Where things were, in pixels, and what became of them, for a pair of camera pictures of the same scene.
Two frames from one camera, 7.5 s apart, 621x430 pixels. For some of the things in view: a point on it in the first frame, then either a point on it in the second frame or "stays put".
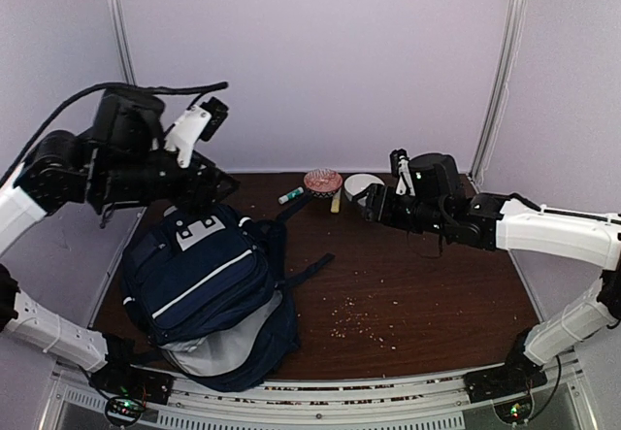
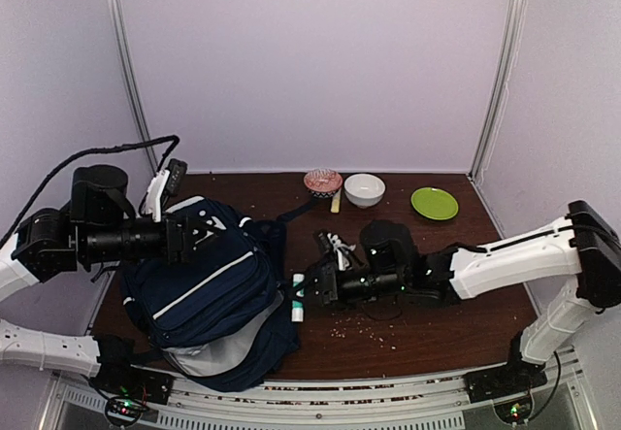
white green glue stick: x=290 y=195 → x=297 y=314
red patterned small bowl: x=322 y=182 stays put
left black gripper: x=196 y=175 → x=171 y=251
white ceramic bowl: x=356 y=182 stays put
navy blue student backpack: x=210 y=289 stays put
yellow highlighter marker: x=335 y=205 stays put
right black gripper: x=379 y=200 → x=325 y=281
